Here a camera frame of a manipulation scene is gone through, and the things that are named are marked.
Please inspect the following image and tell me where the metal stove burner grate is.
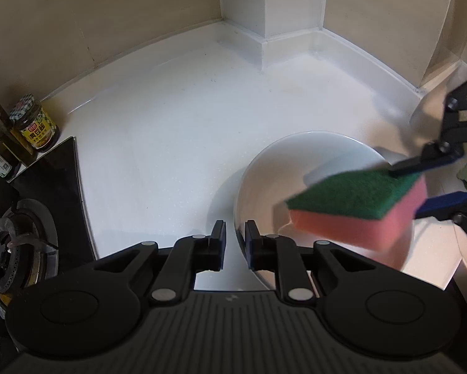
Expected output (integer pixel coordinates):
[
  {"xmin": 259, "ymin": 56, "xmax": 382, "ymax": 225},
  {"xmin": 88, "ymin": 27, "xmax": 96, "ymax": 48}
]
[{"xmin": 0, "ymin": 199, "xmax": 60, "ymax": 295}]

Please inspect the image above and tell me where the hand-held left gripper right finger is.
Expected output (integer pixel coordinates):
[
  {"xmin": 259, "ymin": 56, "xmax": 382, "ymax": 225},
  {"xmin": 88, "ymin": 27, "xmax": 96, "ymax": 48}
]
[{"xmin": 244, "ymin": 220, "xmax": 378, "ymax": 304}]

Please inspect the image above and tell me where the pink and green sponge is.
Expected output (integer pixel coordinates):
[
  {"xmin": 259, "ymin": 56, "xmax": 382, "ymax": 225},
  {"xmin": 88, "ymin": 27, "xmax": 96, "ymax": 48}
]
[{"xmin": 285, "ymin": 169, "xmax": 429, "ymax": 252}]

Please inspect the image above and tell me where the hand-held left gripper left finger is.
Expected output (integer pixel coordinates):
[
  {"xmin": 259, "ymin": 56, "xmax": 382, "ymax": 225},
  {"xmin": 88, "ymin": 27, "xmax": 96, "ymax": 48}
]
[{"xmin": 89, "ymin": 219, "xmax": 227, "ymax": 307}]

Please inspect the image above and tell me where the checked lid sauce jar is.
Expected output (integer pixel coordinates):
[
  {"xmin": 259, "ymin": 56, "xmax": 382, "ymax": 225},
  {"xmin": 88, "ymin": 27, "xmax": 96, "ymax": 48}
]
[{"xmin": 9, "ymin": 93, "xmax": 60, "ymax": 153}]

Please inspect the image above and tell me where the dark oil bottle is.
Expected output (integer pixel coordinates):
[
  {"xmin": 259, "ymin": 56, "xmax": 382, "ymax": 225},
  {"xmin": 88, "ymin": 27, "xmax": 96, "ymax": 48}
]
[{"xmin": 0, "ymin": 102, "xmax": 36, "ymax": 166}]

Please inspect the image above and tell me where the white bowl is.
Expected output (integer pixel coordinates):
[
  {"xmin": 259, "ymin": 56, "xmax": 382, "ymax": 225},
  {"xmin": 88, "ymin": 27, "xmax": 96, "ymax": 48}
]
[{"xmin": 233, "ymin": 130, "xmax": 415, "ymax": 291}]

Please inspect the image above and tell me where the black glass gas stove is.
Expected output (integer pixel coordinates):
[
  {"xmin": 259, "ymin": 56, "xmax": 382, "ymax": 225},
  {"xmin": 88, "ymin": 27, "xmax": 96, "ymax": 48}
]
[{"xmin": 0, "ymin": 136, "xmax": 98, "ymax": 359}]

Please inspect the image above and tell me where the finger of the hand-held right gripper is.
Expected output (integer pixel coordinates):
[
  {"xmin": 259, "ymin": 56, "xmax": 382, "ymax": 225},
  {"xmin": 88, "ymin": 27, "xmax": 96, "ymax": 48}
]
[
  {"xmin": 414, "ymin": 191, "xmax": 467, "ymax": 247},
  {"xmin": 389, "ymin": 71, "xmax": 467, "ymax": 178}
]

